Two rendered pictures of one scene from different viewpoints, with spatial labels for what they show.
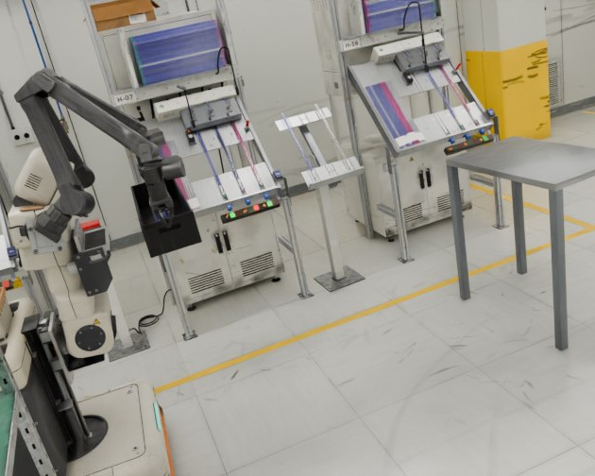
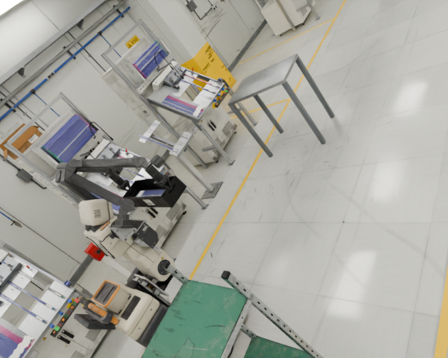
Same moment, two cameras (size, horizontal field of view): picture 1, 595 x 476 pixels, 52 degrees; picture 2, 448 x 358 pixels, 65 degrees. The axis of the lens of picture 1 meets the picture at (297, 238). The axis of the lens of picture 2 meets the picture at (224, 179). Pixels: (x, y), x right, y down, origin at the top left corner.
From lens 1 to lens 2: 0.80 m
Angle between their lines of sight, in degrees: 17
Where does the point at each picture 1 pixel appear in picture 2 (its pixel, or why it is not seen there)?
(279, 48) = (95, 117)
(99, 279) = (152, 236)
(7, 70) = not seen: outside the picture
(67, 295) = (142, 255)
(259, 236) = not seen: hidden behind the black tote
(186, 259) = not seen: hidden behind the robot
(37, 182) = (99, 212)
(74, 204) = (129, 205)
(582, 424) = (356, 158)
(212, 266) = (156, 226)
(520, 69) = (206, 60)
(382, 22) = (148, 69)
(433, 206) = (222, 135)
